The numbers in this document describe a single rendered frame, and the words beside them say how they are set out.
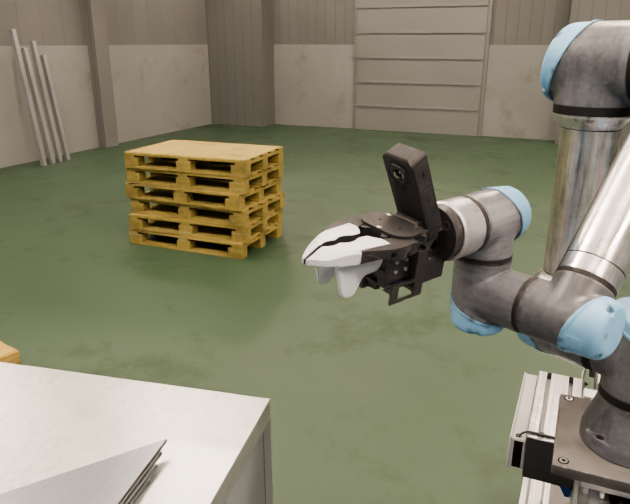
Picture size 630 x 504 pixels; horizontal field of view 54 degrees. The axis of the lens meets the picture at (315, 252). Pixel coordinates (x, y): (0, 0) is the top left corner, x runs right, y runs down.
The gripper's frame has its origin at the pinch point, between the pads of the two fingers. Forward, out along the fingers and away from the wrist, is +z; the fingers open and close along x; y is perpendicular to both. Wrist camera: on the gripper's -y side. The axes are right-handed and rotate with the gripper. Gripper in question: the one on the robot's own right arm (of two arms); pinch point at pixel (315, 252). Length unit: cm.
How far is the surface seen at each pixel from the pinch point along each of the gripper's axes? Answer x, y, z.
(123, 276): 349, 196, -130
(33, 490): 28, 42, 22
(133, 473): 22.1, 41.6, 10.5
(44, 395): 55, 48, 12
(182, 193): 378, 150, -195
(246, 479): 19, 51, -7
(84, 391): 51, 48, 6
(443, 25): 700, 52, -901
